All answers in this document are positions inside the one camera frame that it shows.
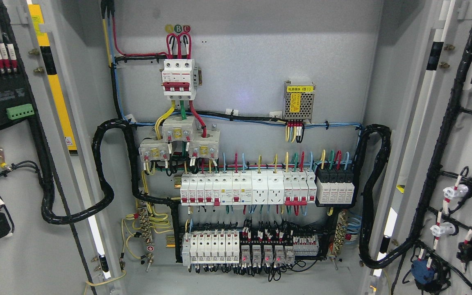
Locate grey cabinet door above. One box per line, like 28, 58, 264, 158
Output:
364, 0, 472, 295
0, 0, 121, 295

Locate grey current transformers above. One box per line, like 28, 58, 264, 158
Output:
138, 116, 220, 163

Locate white breaker and socket row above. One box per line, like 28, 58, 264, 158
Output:
180, 170, 317, 206

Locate metal mesh power supply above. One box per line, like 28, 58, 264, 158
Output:
282, 80, 316, 122

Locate white main circuit breaker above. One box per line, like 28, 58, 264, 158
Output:
161, 59, 197, 101

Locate lower relay terminal row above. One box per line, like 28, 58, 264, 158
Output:
181, 220, 323, 276

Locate black surge protector block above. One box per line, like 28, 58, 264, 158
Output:
316, 167, 355, 208

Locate black left cable loom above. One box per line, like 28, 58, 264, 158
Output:
41, 118, 179, 225

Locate yellow terminal post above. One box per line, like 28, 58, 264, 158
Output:
0, 146, 13, 171

